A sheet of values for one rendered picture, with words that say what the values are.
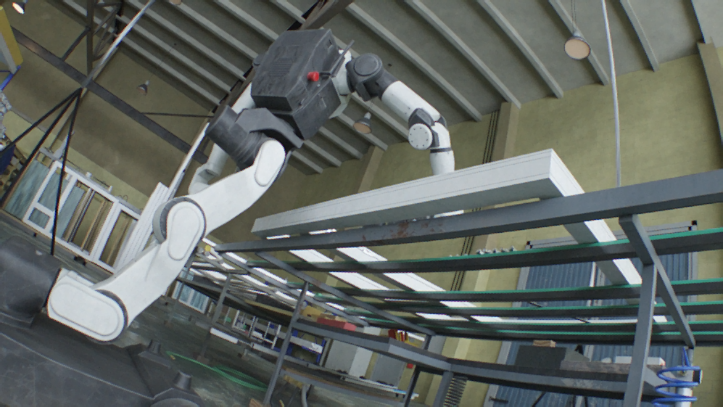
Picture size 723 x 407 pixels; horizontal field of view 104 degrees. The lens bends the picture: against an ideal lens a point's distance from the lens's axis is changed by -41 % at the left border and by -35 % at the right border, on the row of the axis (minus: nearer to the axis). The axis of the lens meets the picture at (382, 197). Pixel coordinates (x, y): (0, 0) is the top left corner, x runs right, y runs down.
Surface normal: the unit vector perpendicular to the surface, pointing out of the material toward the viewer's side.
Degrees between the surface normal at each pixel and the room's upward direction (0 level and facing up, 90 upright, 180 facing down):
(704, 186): 90
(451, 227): 90
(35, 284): 90
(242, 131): 113
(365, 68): 106
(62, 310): 90
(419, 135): 132
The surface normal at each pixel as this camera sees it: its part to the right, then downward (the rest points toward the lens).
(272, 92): -0.30, -0.32
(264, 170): 0.69, -0.09
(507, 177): -0.72, -0.48
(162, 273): 0.51, 0.29
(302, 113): 0.57, 0.61
